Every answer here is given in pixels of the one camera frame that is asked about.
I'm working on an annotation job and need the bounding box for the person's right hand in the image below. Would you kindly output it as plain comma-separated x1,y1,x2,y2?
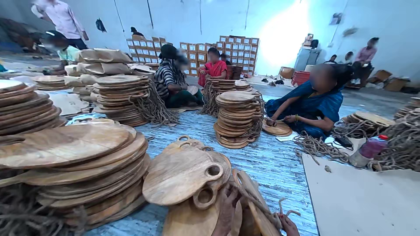
275,212,300,236

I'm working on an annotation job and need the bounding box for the person's left hand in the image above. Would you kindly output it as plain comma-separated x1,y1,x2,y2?
218,182,242,222

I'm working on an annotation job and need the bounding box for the thick brown rope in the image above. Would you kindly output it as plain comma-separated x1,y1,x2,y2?
237,173,301,230

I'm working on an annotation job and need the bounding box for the wooden board with slotted handle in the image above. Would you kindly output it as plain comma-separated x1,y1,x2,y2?
232,168,281,236

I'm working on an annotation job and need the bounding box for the person's left forearm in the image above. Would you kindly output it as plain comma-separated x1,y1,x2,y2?
212,217,235,236

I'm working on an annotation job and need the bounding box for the blue-white striped floor mat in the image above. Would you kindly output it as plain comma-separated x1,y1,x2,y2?
82,95,399,236

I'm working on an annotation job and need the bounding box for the single round wooden board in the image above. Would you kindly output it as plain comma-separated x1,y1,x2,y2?
262,119,293,137

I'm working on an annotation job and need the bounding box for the large beige cardboard sheet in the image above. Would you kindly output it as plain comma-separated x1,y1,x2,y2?
301,153,420,236

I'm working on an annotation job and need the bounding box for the black flat object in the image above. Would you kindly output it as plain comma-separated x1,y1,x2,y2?
334,136,354,149

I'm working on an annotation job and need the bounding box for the clear bottle with red cap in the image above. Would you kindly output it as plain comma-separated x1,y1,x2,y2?
349,135,389,168

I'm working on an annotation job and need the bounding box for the red plastic crate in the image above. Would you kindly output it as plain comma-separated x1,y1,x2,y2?
291,71,310,87

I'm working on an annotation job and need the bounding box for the stack of large wooden boards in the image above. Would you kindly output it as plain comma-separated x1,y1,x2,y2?
0,123,151,229

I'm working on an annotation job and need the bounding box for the stack of labelled cardboard cartons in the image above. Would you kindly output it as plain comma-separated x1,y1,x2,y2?
179,35,260,78
126,35,173,64

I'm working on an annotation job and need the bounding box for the grey metal cabinet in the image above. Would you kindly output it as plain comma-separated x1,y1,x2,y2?
293,46,321,73

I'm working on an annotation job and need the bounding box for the light blue cloth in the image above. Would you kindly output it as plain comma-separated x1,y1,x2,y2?
66,113,107,126

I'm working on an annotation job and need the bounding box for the open cardboard box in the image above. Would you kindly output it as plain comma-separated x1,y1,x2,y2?
367,69,392,84
384,77,411,92

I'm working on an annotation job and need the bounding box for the pile of brown paper packages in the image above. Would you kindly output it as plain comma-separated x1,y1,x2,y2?
64,48,134,101

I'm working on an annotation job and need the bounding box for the pile of ring-handled wooden boards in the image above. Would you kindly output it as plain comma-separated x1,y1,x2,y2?
142,135,243,236

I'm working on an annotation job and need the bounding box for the tangle of grey-brown ropes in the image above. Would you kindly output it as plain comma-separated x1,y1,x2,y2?
294,131,350,165

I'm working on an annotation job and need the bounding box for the bundle of grey-brown ropes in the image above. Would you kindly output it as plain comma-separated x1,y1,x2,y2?
201,78,220,117
129,77,180,128
0,184,87,236

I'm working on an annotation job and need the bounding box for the large heap of ropes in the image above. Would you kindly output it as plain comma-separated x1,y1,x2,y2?
369,110,420,172

